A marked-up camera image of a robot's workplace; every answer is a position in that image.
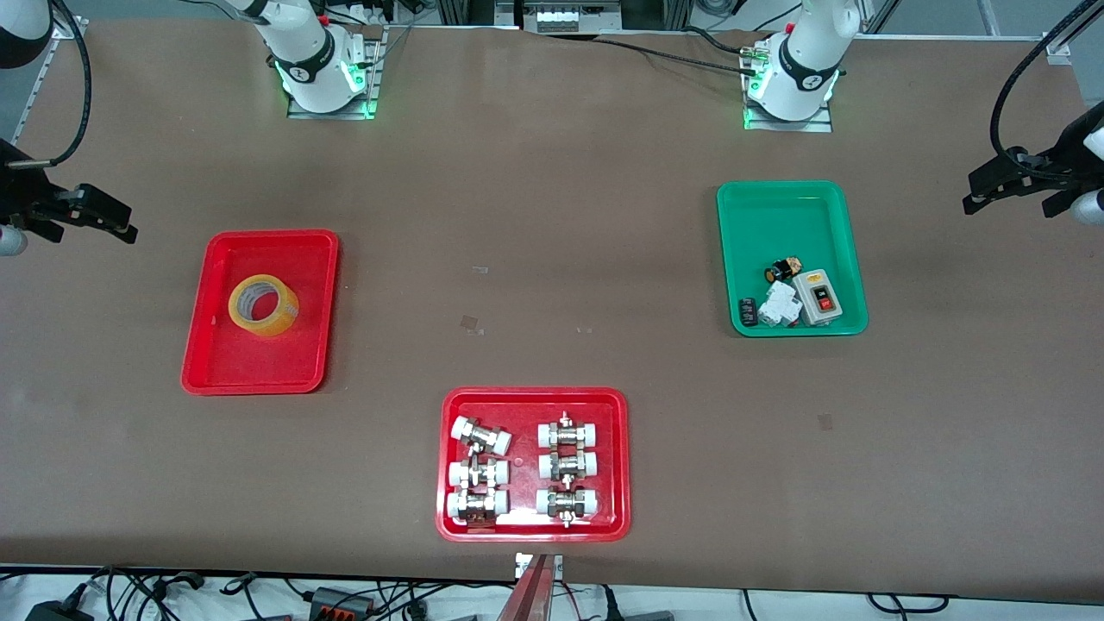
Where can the white power strip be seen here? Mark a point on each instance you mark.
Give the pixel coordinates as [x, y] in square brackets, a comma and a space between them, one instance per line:
[565, 17]

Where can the grey push-button switch box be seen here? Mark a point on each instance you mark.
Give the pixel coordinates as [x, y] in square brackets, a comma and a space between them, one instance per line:
[818, 297]

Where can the black power adapter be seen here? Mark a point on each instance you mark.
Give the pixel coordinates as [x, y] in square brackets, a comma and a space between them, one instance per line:
[52, 612]

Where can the red tray holding fittings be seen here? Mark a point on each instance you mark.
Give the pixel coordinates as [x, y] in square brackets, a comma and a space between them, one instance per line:
[524, 405]

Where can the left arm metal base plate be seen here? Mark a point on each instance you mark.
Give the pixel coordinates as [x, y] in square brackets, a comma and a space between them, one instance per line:
[819, 122]

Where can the yellow packing tape roll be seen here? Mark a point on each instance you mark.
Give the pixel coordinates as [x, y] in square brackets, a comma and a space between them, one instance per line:
[246, 321]

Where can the clear tape scrap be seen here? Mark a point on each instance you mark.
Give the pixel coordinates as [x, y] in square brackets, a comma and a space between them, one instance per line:
[471, 324]

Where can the empty red plastic tray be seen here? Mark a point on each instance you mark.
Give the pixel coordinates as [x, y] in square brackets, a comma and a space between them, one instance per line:
[259, 362]

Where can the small black terminal block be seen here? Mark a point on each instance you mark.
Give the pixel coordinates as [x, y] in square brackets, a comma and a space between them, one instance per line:
[749, 311]

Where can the metal pipe fitting white caps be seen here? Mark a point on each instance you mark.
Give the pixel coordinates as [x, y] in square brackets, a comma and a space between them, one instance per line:
[477, 504]
[477, 473]
[481, 435]
[567, 503]
[567, 433]
[567, 466]

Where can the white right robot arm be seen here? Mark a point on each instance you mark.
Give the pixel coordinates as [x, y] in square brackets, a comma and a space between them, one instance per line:
[306, 60]

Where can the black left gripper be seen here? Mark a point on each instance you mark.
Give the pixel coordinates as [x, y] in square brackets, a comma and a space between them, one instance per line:
[1063, 160]

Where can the green plastic tray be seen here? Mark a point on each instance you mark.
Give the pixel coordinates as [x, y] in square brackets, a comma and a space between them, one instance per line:
[776, 216]

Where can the white circuit breaker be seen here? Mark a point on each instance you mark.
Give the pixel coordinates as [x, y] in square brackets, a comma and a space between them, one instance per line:
[780, 304]

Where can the black and gold round component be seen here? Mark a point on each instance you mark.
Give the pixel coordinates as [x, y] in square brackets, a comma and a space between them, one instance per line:
[783, 269]

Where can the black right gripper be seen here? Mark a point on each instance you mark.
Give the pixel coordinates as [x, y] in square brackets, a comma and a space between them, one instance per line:
[19, 191]

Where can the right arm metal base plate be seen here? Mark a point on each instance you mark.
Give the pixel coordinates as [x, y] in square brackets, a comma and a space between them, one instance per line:
[373, 78]

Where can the small metal bracket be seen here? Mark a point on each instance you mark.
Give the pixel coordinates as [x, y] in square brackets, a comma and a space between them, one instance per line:
[556, 567]

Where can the red metal bar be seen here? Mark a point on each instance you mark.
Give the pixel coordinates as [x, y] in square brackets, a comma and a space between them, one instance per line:
[528, 599]

